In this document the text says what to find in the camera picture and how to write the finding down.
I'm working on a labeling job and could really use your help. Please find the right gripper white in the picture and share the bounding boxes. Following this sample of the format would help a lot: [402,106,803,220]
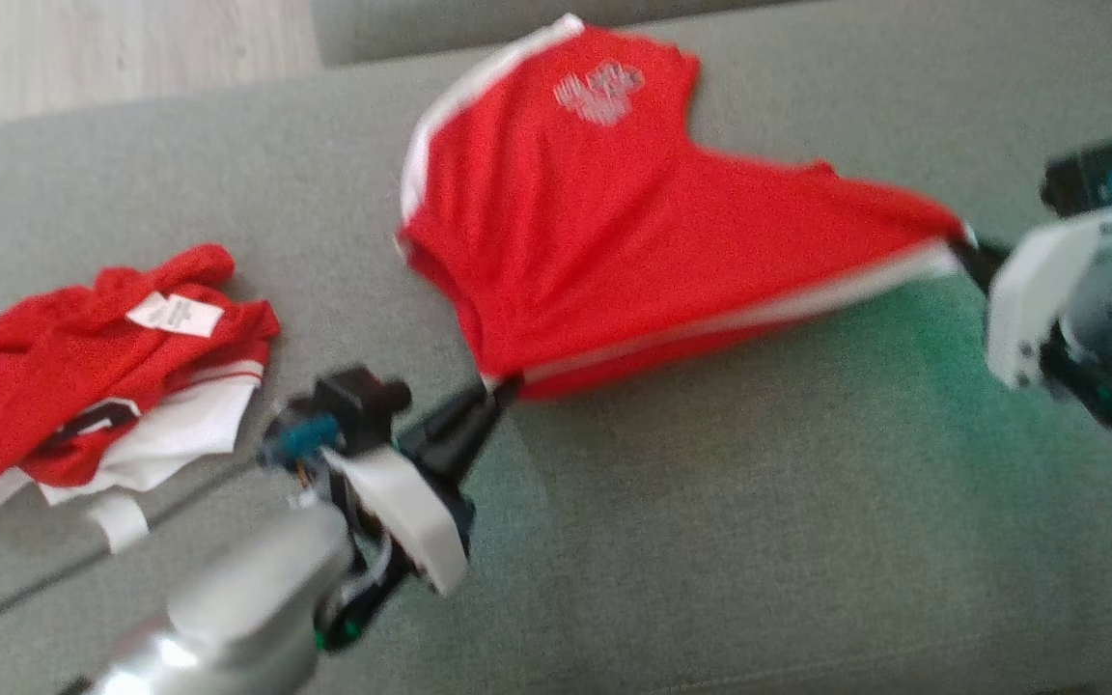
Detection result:
[950,205,1112,391]

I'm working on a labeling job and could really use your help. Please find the grey sofa back cushion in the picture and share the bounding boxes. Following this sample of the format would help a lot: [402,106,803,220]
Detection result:
[311,0,808,69]

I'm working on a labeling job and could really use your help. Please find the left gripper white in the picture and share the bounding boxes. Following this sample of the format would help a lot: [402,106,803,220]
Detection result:
[322,378,522,598]

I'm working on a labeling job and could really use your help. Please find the grey sofa seat cushion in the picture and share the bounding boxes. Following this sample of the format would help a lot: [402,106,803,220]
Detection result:
[0,0,1112,695]

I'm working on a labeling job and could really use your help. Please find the red basketball jersey white sleeves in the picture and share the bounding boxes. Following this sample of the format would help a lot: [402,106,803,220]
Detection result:
[0,242,283,557]

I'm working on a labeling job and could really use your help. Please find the red shorts white stripes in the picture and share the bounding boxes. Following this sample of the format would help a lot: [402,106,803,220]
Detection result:
[396,14,978,403]

